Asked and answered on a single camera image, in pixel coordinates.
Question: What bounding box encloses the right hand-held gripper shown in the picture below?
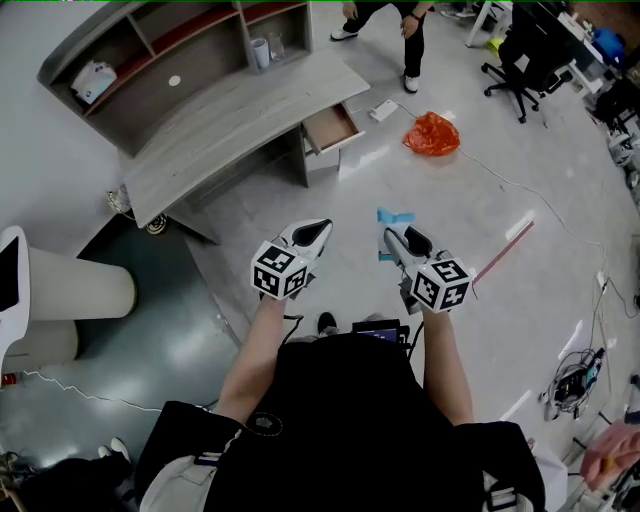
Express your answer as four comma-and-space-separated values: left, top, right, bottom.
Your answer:
380, 224, 474, 315

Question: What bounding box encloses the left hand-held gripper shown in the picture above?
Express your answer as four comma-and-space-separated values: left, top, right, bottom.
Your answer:
250, 218, 334, 302

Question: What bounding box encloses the small blue item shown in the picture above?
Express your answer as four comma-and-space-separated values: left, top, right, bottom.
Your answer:
375, 206, 417, 232

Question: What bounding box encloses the wooden desk drawer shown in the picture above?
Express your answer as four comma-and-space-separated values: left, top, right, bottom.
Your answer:
301, 101, 367, 156

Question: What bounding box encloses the person's right forearm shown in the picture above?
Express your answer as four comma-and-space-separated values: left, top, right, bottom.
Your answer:
418, 305, 475, 427

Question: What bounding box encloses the person's left forearm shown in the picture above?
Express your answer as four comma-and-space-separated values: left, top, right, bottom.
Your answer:
213, 293, 302, 429

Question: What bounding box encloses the grey wooden desk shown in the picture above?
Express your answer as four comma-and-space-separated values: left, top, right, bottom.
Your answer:
123, 48, 372, 246

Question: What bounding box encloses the grey wooden desk hutch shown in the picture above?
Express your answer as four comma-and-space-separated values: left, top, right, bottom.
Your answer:
37, 0, 316, 157

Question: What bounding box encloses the white office desk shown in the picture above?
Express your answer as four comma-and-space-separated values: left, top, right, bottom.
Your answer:
464, 0, 516, 49

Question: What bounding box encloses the black waist screen device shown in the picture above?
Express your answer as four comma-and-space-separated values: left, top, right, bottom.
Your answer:
351, 319, 412, 347

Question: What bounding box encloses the pink flat strip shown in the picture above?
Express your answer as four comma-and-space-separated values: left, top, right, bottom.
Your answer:
471, 220, 536, 284

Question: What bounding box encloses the orange plastic bag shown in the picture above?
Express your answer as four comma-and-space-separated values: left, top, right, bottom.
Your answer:
402, 111, 461, 158

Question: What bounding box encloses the white power strip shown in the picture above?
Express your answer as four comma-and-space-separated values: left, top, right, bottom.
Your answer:
369, 99, 399, 123

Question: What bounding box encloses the white cup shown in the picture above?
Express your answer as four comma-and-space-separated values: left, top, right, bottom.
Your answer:
249, 37, 272, 71

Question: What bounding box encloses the person's black clothing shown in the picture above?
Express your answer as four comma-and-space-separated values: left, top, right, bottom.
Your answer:
134, 333, 547, 512

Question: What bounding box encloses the black office chair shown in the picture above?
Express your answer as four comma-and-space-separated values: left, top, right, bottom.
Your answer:
480, 0, 577, 125

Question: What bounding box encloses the white kiosk stand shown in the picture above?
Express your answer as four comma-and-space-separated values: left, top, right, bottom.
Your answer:
0, 224, 139, 374

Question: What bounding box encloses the white plastic packet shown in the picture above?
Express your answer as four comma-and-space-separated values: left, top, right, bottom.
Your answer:
69, 60, 119, 106

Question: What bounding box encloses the blue bag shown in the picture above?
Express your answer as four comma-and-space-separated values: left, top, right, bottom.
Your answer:
591, 27, 627, 67

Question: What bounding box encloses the pink cloth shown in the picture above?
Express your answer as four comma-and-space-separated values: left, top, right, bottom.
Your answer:
581, 418, 640, 492

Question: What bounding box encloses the long white floor cable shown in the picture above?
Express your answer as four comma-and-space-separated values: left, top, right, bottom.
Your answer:
394, 102, 609, 251

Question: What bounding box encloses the coiled cable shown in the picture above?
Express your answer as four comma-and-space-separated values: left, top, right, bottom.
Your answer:
144, 213, 172, 237

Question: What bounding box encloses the tangle of black cables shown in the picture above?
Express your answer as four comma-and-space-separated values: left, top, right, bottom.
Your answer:
538, 346, 610, 422

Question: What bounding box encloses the thin white floor cable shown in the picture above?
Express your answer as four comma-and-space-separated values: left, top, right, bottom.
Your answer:
18, 368, 166, 414

